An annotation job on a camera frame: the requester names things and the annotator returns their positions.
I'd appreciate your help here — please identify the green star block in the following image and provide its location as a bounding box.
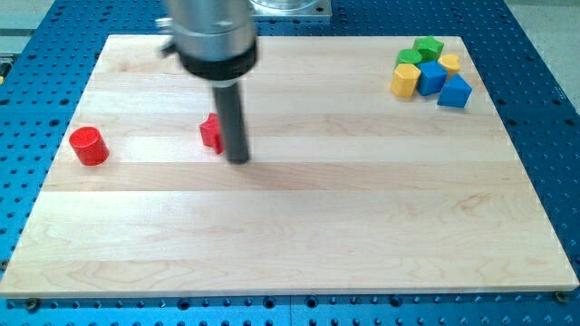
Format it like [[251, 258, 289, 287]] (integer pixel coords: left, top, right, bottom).
[[412, 35, 445, 62]]

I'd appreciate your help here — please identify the blue pentagon block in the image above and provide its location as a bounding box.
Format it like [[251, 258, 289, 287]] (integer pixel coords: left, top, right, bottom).
[[437, 73, 473, 109]]

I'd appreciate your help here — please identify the light wooden board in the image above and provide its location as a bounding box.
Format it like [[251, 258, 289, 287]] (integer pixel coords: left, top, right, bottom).
[[1, 34, 578, 298]]

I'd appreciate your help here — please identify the blue cube block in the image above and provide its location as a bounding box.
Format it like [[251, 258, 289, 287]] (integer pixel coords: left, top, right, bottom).
[[417, 61, 448, 96]]

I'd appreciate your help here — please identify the red cylinder block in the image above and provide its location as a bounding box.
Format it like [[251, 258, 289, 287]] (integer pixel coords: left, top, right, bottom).
[[69, 127, 110, 166]]

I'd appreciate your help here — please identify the red star block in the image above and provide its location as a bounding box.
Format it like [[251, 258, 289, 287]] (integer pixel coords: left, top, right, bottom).
[[199, 113, 224, 154]]

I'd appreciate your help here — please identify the yellow heart block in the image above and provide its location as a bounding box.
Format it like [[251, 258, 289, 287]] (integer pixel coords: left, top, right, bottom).
[[438, 53, 461, 78]]

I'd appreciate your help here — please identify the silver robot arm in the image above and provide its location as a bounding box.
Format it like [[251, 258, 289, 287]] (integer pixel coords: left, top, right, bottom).
[[155, 0, 258, 164]]

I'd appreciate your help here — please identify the yellow hexagon block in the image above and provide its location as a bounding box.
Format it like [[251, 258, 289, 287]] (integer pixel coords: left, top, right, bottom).
[[390, 63, 421, 98]]

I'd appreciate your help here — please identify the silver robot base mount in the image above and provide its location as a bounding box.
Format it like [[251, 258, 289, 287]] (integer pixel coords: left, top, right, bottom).
[[249, 0, 333, 19]]

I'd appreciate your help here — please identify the green cylinder block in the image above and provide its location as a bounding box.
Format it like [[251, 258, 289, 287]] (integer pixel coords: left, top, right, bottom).
[[395, 49, 422, 66]]

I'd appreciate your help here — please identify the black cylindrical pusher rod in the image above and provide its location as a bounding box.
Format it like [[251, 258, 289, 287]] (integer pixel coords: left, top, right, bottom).
[[211, 81, 249, 164]]

